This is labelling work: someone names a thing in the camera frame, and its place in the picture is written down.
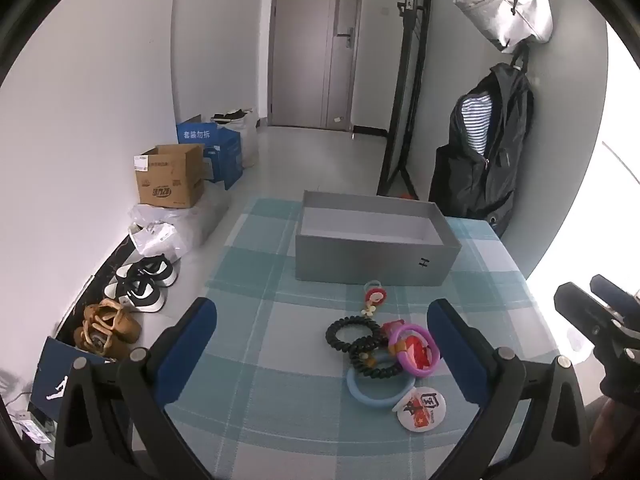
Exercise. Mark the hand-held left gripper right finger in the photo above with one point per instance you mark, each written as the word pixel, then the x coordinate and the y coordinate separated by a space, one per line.
pixel 452 345

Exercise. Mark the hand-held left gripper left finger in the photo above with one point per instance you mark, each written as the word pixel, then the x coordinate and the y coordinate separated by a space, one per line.
pixel 187 345

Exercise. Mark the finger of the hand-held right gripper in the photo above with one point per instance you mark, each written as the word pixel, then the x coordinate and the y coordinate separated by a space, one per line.
pixel 612 292
pixel 582 310

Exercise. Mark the red round trinket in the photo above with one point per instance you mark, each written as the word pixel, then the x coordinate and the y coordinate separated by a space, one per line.
pixel 415 356

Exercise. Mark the round white printed badge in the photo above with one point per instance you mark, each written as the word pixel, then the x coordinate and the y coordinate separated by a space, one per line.
pixel 420 407

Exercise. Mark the grey storage box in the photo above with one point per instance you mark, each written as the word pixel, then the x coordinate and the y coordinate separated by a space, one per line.
pixel 370 260

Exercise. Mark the person's right hand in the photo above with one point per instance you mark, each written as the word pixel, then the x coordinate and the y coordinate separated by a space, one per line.
pixel 607 422

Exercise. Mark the black and white sneaker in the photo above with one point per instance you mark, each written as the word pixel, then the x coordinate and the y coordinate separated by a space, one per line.
pixel 150 270
pixel 135 295

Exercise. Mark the teal checked tablecloth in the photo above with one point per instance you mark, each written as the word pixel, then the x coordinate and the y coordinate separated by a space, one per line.
pixel 260 310

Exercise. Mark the clear plastic bag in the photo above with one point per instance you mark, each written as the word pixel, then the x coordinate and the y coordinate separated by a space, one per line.
pixel 197 220

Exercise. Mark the dark blue Jordan bag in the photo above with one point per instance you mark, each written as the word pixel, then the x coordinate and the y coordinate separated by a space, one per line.
pixel 55 375

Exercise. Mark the black hanging jacket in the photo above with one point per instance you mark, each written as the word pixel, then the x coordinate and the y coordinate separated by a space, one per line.
pixel 500 170

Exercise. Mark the brown cardboard box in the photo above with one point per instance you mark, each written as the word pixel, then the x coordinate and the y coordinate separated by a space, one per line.
pixel 167 180

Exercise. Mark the white power strip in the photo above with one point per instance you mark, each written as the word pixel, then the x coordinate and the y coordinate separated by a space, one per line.
pixel 30 427

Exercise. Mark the blue cardboard carton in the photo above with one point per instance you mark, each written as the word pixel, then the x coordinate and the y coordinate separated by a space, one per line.
pixel 227 155

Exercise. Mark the white woven sack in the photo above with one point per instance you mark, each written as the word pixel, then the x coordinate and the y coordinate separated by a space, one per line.
pixel 247 140

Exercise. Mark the blue striped shirt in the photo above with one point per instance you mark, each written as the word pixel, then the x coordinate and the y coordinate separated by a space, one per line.
pixel 475 122

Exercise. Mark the black framed standing mirror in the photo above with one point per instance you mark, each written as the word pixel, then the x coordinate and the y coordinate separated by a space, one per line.
pixel 406 85

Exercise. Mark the white hanging bag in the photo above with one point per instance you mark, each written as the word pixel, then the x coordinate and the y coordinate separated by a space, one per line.
pixel 505 5

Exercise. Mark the grey door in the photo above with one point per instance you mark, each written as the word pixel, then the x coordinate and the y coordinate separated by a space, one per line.
pixel 305 50

